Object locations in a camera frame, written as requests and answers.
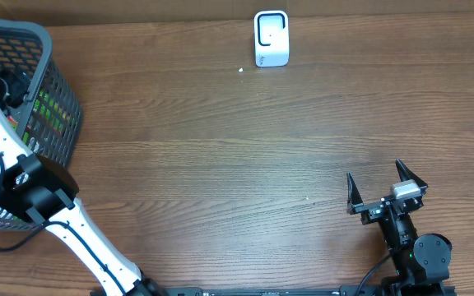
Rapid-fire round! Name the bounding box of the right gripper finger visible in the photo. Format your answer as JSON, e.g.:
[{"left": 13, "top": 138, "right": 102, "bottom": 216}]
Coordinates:
[
  {"left": 346, "top": 173, "right": 364, "bottom": 215},
  {"left": 395, "top": 159, "right": 428, "bottom": 190}
]

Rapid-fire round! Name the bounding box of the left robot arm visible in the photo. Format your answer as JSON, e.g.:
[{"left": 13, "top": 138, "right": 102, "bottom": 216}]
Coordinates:
[{"left": 0, "top": 110, "right": 164, "bottom": 295}]

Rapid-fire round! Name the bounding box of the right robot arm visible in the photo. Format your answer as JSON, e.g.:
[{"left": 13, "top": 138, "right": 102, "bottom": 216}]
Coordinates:
[{"left": 346, "top": 159, "right": 456, "bottom": 296}]

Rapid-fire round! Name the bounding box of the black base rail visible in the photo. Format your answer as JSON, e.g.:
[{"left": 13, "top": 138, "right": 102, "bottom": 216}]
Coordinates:
[{"left": 90, "top": 285, "right": 457, "bottom": 296}]

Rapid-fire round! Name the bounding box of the white barcode scanner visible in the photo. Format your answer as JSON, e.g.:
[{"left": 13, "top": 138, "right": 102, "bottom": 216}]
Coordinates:
[{"left": 253, "top": 10, "right": 290, "bottom": 67}]

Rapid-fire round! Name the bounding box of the grey plastic mesh basket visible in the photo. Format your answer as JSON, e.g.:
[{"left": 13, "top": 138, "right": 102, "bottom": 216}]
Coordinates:
[{"left": 0, "top": 20, "right": 83, "bottom": 231}]

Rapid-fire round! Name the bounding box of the green snack packet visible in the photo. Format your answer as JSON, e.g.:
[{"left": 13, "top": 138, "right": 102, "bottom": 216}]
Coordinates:
[{"left": 7, "top": 90, "right": 81, "bottom": 149}]

